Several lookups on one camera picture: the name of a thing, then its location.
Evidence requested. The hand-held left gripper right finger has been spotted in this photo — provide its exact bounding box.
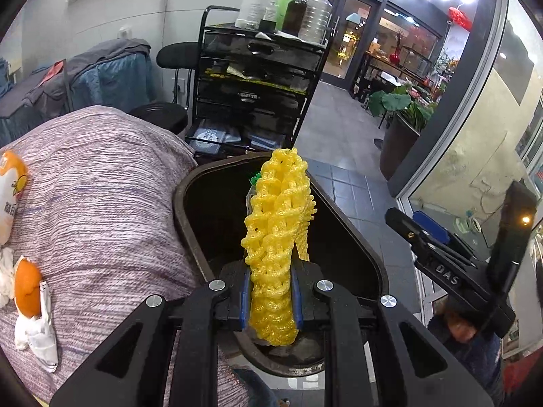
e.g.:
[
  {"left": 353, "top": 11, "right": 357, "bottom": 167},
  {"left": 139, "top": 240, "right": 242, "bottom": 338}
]
[{"left": 291, "top": 260, "right": 495, "bottom": 407}]

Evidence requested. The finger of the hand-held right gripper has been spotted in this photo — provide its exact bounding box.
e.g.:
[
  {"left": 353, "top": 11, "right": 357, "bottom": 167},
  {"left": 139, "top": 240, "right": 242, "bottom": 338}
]
[
  {"left": 412, "top": 211, "right": 478, "bottom": 264},
  {"left": 385, "top": 207, "right": 430, "bottom": 247}
]

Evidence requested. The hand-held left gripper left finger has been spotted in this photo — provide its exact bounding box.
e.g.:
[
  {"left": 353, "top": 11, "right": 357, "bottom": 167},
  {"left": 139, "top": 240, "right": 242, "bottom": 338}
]
[{"left": 50, "top": 262, "right": 255, "bottom": 407}]

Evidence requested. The yellow foam fruit net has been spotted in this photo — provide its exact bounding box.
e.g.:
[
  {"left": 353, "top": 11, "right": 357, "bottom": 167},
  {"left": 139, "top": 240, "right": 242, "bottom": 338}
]
[{"left": 240, "top": 148, "right": 317, "bottom": 347}]

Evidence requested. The dark brown trash bin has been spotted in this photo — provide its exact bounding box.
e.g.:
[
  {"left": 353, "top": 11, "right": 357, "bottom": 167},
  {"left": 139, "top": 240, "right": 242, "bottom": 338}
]
[{"left": 173, "top": 153, "right": 390, "bottom": 378}]

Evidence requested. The white tissue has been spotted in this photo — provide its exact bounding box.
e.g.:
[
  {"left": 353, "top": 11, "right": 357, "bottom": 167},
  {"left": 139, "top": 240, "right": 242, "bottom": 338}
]
[{"left": 0, "top": 248, "right": 18, "bottom": 308}]

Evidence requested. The person's right forearm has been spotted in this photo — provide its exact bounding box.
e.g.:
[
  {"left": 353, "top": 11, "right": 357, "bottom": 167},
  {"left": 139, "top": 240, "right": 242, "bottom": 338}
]
[{"left": 428, "top": 318, "right": 506, "bottom": 407}]

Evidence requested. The person's right hand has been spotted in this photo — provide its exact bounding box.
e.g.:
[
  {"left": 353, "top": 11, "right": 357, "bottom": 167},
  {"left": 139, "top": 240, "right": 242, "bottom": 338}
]
[{"left": 443, "top": 305, "right": 483, "bottom": 343}]

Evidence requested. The dark planter pot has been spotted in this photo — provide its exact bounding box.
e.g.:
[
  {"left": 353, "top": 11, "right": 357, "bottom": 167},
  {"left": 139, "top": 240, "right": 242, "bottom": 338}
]
[{"left": 379, "top": 112, "right": 420, "bottom": 181}]

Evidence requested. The person's denim leg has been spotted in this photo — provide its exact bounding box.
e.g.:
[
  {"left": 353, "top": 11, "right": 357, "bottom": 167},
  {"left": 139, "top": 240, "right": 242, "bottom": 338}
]
[{"left": 229, "top": 367, "right": 281, "bottom": 407}]

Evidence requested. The green potted plant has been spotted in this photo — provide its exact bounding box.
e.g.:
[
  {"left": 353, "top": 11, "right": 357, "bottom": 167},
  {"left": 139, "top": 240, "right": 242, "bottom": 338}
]
[{"left": 367, "top": 85, "right": 434, "bottom": 133}]

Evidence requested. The small blue white box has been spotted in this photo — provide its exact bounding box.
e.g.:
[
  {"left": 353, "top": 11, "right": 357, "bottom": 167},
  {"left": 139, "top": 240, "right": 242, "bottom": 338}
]
[{"left": 248, "top": 133, "right": 286, "bottom": 150}]

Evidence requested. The large blue white box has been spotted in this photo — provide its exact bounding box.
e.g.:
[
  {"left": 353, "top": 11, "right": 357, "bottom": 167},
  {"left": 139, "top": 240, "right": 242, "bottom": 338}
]
[{"left": 189, "top": 121, "right": 241, "bottom": 154}]

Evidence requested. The purple striped blanket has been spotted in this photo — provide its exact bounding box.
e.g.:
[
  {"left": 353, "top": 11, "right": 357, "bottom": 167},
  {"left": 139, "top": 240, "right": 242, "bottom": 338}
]
[{"left": 0, "top": 105, "right": 251, "bottom": 407}]

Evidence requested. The glass door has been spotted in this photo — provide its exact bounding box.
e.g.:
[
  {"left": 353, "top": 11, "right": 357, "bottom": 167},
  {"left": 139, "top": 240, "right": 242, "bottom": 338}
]
[{"left": 326, "top": 0, "right": 382, "bottom": 90}]

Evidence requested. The red hanging decoration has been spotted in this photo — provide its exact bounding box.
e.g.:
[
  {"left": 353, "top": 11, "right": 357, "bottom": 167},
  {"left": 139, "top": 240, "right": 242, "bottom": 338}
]
[{"left": 449, "top": 6, "right": 472, "bottom": 31}]

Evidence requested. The orange peel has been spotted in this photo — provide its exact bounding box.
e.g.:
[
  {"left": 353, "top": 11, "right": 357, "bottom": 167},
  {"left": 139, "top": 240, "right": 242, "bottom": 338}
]
[{"left": 14, "top": 258, "right": 43, "bottom": 318}]

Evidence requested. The clear bottle red cap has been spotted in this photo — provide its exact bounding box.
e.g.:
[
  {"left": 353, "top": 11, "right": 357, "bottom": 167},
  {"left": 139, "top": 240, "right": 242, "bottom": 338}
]
[{"left": 298, "top": 0, "right": 332, "bottom": 45}]

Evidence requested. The white rag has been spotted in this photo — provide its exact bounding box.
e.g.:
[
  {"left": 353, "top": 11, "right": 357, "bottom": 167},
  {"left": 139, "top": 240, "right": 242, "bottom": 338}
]
[{"left": 255, "top": 30, "right": 306, "bottom": 44}]

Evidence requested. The black mesh trolley cart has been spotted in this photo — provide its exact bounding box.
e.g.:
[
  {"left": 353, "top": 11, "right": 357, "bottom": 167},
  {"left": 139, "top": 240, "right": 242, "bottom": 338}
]
[{"left": 187, "top": 5, "right": 331, "bottom": 166}]

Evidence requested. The dark brown pump bottle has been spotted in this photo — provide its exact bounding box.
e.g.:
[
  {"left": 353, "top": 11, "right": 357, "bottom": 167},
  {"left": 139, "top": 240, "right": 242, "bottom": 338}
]
[{"left": 282, "top": 0, "right": 312, "bottom": 37}]

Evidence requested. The small clear bottle black cap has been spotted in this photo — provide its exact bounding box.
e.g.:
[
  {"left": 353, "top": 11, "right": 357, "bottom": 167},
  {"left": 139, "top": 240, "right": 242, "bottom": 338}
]
[{"left": 260, "top": 2, "right": 278, "bottom": 32}]

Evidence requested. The green pump bottle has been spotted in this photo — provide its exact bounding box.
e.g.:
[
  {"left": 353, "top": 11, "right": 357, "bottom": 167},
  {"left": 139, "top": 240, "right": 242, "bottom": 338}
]
[{"left": 275, "top": 0, "right": 298, "bottom": 32}]

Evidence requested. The white orange-print snack packet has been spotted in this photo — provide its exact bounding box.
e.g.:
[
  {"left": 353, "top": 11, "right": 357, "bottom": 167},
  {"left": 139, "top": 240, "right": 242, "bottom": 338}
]
[{"left": 0, "top": 148, "right": 30, "bottom": 247}]

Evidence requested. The black stool chair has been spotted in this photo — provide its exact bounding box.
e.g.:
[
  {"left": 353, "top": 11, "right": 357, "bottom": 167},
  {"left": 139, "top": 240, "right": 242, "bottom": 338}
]
[{"left": 127, "top": 42, "right": 200, "bottom": 136}]

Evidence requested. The white pump bottle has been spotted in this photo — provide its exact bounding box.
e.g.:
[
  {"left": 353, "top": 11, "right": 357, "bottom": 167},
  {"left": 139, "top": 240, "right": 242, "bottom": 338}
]
[{"left": 235, "top": 0, "right": 272, "bottom": 30}]

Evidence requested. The red cloth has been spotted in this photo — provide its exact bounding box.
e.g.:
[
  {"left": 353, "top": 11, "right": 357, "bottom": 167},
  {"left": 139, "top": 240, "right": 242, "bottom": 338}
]
[{"left": 42, "top": 61, "right": 69, "bottom": 88}]

